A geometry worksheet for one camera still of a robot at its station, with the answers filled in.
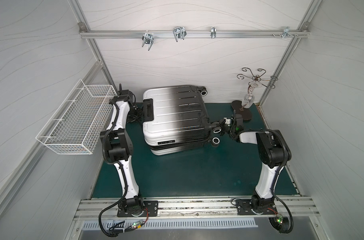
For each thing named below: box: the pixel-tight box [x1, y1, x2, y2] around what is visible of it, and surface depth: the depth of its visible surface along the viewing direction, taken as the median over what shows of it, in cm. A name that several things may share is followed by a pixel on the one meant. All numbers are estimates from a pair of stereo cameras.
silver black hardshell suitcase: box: [142, 85, 221, 156], surface depth 87 cm
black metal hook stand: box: [231, 67, 278, 120], surface depth 106 cm
